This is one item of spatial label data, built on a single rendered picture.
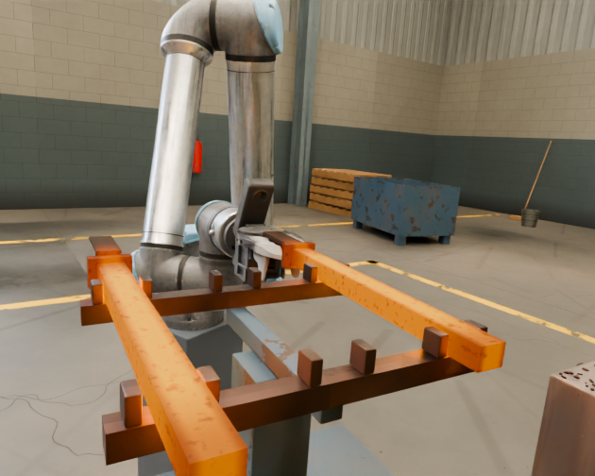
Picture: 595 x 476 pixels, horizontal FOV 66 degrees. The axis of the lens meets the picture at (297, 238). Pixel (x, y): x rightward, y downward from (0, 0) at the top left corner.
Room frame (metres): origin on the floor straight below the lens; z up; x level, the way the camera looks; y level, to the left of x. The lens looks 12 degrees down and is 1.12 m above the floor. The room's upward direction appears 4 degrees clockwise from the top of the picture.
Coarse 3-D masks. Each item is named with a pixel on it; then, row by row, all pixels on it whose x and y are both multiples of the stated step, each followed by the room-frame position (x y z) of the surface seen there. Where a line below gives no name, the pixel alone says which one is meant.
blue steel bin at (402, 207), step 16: (368, 192) 6.04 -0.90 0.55; (384, 192) 5.69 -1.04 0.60; (400, 192) 5.38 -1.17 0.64; (416, 192) 5.38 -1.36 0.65; (432, 192) 5.46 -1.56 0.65; (448, 192) 5.55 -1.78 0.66; (352, 208) 6.40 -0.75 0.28; (368, 208) 6.00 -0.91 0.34; (384, 208) 5.65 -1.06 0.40; (400, 208) 5.35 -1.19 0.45; (416, 208) 5.39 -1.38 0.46; (432, 208) 5.47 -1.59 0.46; (448, 208) 5.56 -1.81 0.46; (368, 224) 5.97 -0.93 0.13; (384, 224) 5.62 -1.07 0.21; (400, 224) 5.32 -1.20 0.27; (416, 224) 5.40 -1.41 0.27; (432, 224) 5.48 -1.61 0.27; (448, 224) 5.58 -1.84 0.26; (400, 240) 5.36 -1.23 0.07; (448, 240) 5.63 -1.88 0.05
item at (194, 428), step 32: (96, 256) 0.49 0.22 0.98; (128, 256) 0.50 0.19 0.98; (128, 288) 0.41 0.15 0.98; (128, 320) 0.33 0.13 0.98; (160, 320) 0.34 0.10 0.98; (128, 352) 0.31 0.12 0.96; (160, 352) 0.28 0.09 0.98; (160, 384) 0.24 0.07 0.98; (192, 384) 0.24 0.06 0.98; (160, 416) 0.23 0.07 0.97; (192, 416) 0.21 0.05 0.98; (224, 416) 0.21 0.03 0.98; (192, 448) 0.19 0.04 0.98; (224, 448) 0.19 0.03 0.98
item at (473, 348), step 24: (288, 240) 0.65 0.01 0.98; (288, 264) 0.61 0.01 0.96; (336, 264) 0.54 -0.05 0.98; (336, 288) 0.51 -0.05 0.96; (360, 288) 0.47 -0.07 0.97; (384, 288) 0.46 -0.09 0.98; (384, 312) 0.43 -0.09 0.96; (408, 312) 0.40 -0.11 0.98; (432, 312) 0.39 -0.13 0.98; (456, 336) 0.35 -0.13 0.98; (480, 336) 0.34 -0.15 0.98; (456, 360) 0.34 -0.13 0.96; (480, 360) 0.33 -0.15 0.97
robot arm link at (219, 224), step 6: (228, 210) 0.84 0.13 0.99; (234, 210) 0.83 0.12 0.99; (216, 216) 0.84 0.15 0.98; (222, 216) 0.82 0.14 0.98; (228, 216) 0.81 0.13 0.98; (234, 216) 0.81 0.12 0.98; (216, 222) 0.82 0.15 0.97; (222, 222) 0.81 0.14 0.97; (228, 222) 0.81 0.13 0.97; (216, 228) 0.81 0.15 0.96; (222, 228) 0.80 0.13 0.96; (210, 234) 0.82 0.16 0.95; (216, 234) 0.81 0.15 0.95; (222, 234) 0.80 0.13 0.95; (216, 240) 0.81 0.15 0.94; (222, 240) 0.80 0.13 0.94; (216, 246) 0.84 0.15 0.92; (222, 246) 0.80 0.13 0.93; (228, 252) 0.81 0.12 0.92
